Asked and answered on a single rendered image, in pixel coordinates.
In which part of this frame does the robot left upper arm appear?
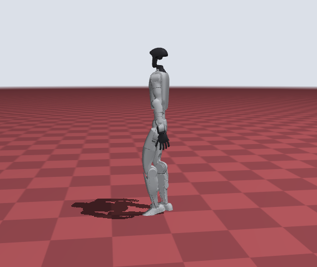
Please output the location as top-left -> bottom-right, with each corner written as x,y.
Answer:
150,73 -> 162,108

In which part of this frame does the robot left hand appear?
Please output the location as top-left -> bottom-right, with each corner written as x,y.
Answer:
155,127 -> 170,150

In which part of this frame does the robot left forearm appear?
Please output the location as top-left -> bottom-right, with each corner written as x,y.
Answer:
153,99 -> 165,132

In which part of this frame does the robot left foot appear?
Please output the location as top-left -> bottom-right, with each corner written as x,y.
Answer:
143,204 -> 165,216

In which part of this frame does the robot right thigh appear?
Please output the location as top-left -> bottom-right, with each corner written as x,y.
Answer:
152,139 -> 167,174

